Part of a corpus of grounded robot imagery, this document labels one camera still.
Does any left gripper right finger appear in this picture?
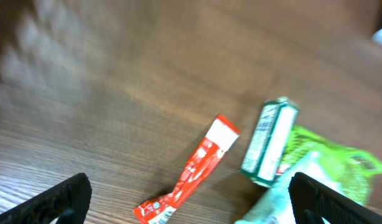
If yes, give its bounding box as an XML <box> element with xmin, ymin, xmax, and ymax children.
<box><xmin>288</xmin><ymin>172</ymin><xmax>382</xmax><ymax>224</ymax></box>

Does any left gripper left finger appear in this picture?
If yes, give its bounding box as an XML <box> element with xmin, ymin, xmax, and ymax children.
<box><xmin>0</xmin><ymin>173</ymin><xmax>92</xmax><ymax>224</ymax></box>

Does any pale green wipes packet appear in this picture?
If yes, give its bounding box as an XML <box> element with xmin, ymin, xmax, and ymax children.
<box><xmin>235</xmin><ymin>151</ymin><xmax>344</xmax><ymax>224</ymax></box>

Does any green snack bag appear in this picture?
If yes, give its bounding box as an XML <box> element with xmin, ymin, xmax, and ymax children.
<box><xmin>276</xmin><ymin>126</ymin><xmax>382</xmax><ymax>205</ymax></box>

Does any dark green small box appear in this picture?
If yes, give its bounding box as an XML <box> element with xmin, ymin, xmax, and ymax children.
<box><xmin>240</xmin><ymin>96</ymin><xmax>299</xmax><ymax>188</ymax></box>

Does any red snack packet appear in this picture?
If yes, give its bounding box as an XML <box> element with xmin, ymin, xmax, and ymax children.
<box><xmin>133</xmin><ymin>114</ymin><xmax>240</xmax><ymax>224</ymax></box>

